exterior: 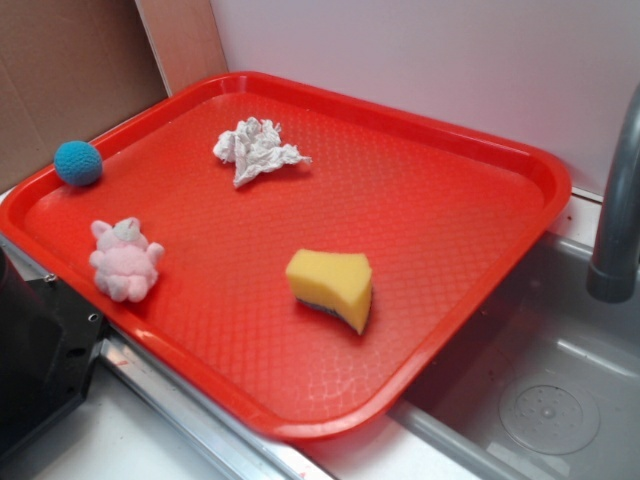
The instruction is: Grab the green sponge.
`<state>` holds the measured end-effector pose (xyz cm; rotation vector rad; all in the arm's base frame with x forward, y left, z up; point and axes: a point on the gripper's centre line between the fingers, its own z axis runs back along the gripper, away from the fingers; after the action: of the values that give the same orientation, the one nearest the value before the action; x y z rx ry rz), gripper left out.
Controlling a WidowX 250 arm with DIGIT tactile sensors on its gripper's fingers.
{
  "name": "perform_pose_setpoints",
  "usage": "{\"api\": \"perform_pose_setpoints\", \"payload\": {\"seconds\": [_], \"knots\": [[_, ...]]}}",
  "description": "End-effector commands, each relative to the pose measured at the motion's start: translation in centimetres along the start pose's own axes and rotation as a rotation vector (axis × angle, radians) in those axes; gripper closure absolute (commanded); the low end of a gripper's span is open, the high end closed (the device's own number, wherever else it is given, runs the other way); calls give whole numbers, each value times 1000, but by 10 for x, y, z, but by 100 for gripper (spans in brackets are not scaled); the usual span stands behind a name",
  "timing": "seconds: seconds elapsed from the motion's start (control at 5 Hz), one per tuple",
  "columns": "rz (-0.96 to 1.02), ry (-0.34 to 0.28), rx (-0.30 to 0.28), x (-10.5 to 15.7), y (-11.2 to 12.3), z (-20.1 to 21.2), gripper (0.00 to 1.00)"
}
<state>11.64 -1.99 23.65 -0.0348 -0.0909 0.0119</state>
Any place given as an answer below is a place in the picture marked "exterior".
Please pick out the blue knitted ball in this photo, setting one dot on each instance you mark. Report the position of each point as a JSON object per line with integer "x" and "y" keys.
{"x": 78, "y": 163}

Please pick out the red plastic tray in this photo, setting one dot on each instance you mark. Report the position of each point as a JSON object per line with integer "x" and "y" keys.
{"x": 442, "y": 213}

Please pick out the brown cardboard panel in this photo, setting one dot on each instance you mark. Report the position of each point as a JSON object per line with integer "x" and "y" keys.
{"x": 74, "y": 69}

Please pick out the grey toy sink basin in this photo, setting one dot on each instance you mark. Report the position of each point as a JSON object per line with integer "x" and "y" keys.
{"x": 542, "y": 382}

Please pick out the grey faucet spout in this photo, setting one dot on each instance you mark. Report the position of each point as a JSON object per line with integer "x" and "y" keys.
{"x": 614, "y": 263}

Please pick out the yellow sponge with dark pad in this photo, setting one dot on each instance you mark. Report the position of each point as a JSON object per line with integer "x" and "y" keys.
{"x": 338, "y": 283}

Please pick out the pink plush toy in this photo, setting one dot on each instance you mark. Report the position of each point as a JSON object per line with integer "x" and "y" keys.
{"x": 125, "y": 262}

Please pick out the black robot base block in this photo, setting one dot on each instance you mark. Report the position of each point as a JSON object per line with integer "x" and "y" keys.
{"x": 50, "y": 339}

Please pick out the crumpled white paper towel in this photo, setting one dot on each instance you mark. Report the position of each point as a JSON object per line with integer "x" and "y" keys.
{"x": 255, "y": 147}

